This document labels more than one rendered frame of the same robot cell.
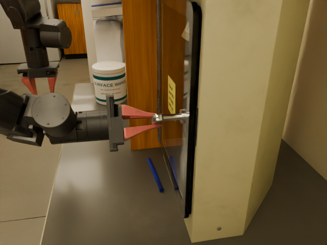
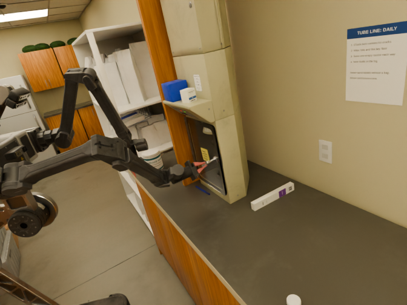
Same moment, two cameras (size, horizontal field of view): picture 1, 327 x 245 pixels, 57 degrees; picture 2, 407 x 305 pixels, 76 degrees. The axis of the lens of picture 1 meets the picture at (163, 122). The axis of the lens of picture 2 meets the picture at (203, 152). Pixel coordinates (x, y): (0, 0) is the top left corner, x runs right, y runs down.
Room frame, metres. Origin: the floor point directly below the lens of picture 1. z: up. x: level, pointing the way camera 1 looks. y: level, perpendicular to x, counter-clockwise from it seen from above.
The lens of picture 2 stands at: (-0.68, 0.34, 1.77)
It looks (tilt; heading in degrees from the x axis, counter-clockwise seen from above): 23 degrees down; 344
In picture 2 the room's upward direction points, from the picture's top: 12 degrees counter-clockwise
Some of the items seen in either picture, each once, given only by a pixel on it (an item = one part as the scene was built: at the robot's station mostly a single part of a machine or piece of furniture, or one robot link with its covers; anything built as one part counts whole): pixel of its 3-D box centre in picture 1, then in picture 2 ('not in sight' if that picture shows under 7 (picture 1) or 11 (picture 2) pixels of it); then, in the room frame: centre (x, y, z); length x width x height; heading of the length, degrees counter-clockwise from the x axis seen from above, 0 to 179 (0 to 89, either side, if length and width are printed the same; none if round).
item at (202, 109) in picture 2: not in sight; (186, 110); (0.57, 0.03, 1.46); 0.32 x 0.12 x 0.10; 10
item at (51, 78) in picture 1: (45, 83); not in sight; (0.82, 0.34, 1.14); 0.07 x 0.07 x 0.09; 10
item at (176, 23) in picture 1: (172, 97); (205, 155); (0.58, -0.02, 1.19); 0.30 x 0.01 x 0.40; 10
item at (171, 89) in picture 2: not in sight; (175, 90); (0.66, 0.04, 1.56); 0.10 x 0.10 x 0.09; 10
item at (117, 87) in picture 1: (110, 82); (152, 160); (1.17, 0.22, 1.02); 0.13 x 0.13 x 0.15
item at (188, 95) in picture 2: not in sight; (188, 95); (0.52, 0.02, 1.54); 0.05 x 0.05 x 0.06; 28
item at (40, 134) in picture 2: not in sight; (46, 137); (0.86, 0.74, 1.45); 0.09 x 0.08 x 0.12; 167
